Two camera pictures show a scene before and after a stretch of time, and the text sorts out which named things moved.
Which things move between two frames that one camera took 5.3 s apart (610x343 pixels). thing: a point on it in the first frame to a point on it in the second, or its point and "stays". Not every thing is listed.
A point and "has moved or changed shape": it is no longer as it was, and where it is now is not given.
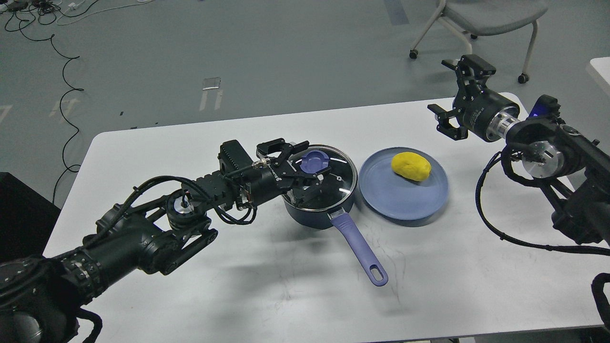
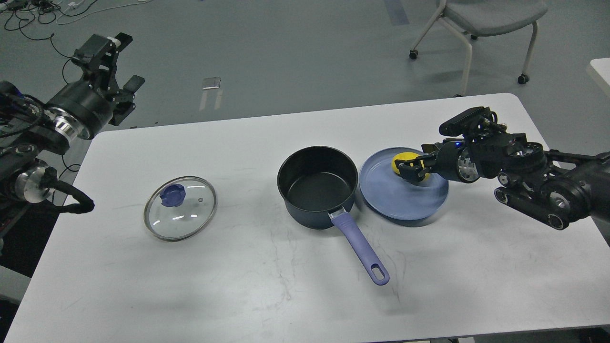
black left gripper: (274, 178) to (90, 103)
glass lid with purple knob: (331, 189) has moved or changed shape
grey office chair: (476, 17) stays
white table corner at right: (602, 65) stays
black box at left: (26, 219) stays
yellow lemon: (411, 165) stays
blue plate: (395, 196) stays
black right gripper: (475, 108) to (461, 158)
